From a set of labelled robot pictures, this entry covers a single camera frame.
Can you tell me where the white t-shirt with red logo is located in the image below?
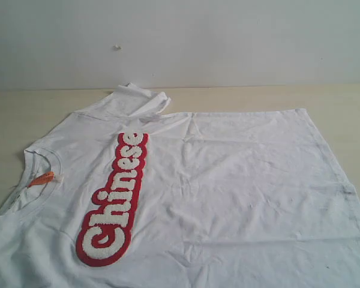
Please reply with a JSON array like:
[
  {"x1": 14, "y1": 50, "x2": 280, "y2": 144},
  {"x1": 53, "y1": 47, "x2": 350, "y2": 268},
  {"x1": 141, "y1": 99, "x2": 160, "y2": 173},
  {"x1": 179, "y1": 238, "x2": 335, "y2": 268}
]
[{"x1": 0, "y1": 84, "x2": 360, "y2": 287}]

